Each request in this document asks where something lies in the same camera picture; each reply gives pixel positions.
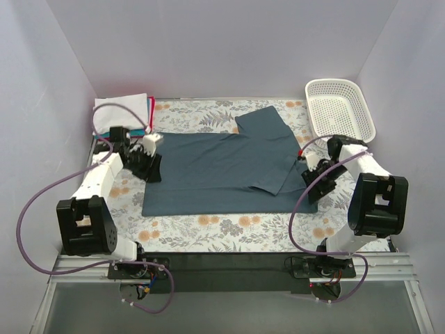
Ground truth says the blue grey t shirt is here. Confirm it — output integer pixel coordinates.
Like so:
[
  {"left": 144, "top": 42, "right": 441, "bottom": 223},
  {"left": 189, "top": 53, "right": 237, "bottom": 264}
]
[{"left": 142, "top": 106, "right": 317, "bottom": 217}]

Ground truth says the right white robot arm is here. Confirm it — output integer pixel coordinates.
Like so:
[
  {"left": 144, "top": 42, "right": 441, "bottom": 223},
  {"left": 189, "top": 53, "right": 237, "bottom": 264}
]
[{"left": 298, "top": 135, "right": 408, "bottom": 277}]

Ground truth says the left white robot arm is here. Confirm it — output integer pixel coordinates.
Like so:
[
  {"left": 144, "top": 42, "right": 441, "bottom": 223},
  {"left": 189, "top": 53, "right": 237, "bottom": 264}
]
[{"left": 56, "top": 127, "right": 163, "bottom": 278}]

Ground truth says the teal folded t shirt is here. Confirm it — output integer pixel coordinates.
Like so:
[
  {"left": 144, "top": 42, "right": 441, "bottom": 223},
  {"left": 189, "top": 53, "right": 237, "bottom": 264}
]
[{"left": 95, "top": 97, "right": 153, "bottom": 140}]

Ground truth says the white folded t shirt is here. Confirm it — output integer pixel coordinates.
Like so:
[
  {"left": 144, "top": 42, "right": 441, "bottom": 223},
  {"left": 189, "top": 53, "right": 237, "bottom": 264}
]
[{"left": 93, "top": 93, "right": 150, "bottom": 135}]

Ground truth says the floral table mat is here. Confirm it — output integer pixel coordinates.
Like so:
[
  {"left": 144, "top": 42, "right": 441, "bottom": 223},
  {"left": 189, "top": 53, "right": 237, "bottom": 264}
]
[{"left": 108, "top": 100, "right": 355, "bottom": 252}]

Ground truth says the white plastic basket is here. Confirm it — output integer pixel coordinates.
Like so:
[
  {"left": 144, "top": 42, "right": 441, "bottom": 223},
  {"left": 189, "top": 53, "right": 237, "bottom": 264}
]
[{"left": 305, "top": 79, "right": 376, "bottom": 149}]

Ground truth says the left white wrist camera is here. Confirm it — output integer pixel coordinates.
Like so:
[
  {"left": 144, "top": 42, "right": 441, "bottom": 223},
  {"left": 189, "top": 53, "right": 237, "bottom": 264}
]
[{"left": 142, "top": 133, "right": 163, "bottom": 157}]

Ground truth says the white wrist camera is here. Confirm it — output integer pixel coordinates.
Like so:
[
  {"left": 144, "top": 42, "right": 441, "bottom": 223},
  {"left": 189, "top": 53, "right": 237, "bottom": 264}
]
[
  {"left": 297, "top": 151, "right": 319, "bottom": 171},
  {"left": 142, "top": 133, "right": 163, "bottom": 157}
]

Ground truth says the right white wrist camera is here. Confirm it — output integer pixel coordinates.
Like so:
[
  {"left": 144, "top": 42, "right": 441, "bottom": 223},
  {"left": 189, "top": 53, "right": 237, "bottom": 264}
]
[{"left": 297, "top": 151, "right": 319, "bottom": 171}]

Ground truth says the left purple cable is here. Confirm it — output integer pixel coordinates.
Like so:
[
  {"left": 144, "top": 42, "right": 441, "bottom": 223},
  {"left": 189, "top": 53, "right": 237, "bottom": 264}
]
[{"left": 16, "top": 103, "right": 175, "bottom": 314}]

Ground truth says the aluminium frame rail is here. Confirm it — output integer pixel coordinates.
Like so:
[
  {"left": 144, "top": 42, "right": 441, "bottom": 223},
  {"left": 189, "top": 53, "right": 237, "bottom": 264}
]
[{"left": 50, "top": 253, "right": 416, "bottom": 282}]

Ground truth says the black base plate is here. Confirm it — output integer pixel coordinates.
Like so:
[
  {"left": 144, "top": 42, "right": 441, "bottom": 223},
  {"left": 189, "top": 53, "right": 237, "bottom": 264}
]
[{"left": 107, "top": 253, "right": 356, "bottom": 294}]

